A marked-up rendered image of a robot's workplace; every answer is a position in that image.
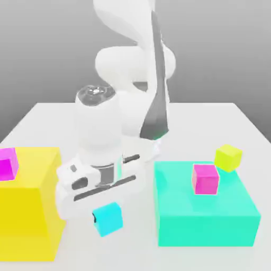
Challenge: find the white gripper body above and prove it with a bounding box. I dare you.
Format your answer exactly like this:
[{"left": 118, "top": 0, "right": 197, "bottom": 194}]
[{"left": 55, "top": 167, "right": 148, "bottom": 221}]

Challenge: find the small cyan cube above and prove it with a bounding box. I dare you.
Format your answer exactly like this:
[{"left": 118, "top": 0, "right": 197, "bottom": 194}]
[{"left": 92, "top": 202, "right": 124, "bottom": 238}]

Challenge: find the small lime yellow cube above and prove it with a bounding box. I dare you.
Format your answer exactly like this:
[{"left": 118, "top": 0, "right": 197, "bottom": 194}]
[{"left": 214, "top": 144, "right": 243, "bottom": 173}]

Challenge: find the small magenta cube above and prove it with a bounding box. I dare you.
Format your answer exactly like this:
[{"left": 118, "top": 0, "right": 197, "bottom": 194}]
[
  {"left": 0, "top": 147, "right": 20, "bottom": 182},
  {"left": 192, "top": 164, "right": 221, "bottom": 196}
]

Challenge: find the large turquoise box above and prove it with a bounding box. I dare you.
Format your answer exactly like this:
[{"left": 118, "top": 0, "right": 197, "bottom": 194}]
[{"left": 153, "top": 160, "right": 262, "bottom": 248}]

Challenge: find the large yellow box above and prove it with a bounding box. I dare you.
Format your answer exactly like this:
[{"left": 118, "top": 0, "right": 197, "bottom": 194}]
[{"left": 0, "top": 147, "right": 67, "bottom": 263}]

